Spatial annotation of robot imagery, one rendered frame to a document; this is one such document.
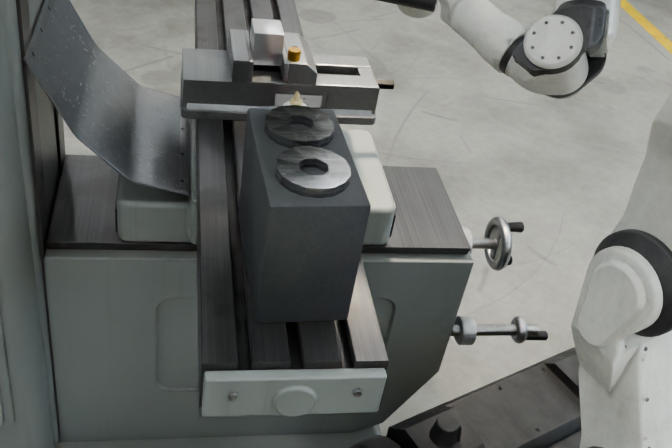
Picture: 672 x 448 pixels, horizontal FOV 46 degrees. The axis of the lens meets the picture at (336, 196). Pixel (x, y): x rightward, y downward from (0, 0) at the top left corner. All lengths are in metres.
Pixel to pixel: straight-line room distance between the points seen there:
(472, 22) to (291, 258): 0.46
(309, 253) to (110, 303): 0.65
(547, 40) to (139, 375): 1.02
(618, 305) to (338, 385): 0.38
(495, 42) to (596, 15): 0.14
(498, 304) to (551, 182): 0.82
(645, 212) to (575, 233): 1.93
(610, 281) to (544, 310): 1.54
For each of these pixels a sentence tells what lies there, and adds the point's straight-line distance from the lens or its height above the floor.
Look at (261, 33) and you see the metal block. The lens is 1.37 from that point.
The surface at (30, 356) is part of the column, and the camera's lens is 1.56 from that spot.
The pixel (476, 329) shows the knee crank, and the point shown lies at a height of 0.53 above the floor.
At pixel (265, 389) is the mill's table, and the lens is 0.98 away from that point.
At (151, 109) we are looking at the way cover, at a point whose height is 0.88.
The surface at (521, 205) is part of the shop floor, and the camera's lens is 3.05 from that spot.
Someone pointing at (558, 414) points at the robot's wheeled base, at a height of 0.59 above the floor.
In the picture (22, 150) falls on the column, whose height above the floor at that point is 0.94.
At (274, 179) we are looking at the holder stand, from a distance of 0.93.
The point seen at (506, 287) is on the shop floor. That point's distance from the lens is 2.65.
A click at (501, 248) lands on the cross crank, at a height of 0.65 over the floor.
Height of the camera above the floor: 1.65
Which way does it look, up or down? 35 degrees down
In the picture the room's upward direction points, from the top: 10 degrees clockwise
